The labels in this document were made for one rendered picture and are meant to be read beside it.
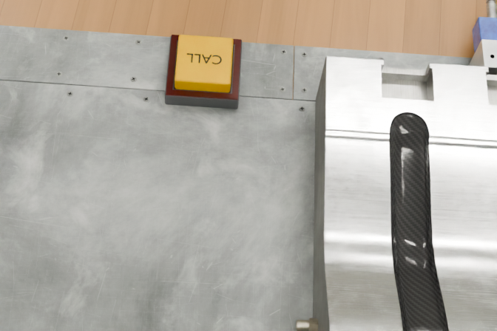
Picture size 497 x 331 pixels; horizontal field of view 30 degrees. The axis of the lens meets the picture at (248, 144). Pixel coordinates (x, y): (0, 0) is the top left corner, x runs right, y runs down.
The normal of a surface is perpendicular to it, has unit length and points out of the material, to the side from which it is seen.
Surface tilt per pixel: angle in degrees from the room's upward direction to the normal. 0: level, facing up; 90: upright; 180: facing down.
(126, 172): 0
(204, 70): 0
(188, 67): 0
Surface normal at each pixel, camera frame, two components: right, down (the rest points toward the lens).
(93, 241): 0.06, -0.46
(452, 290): 0.07, -0.81
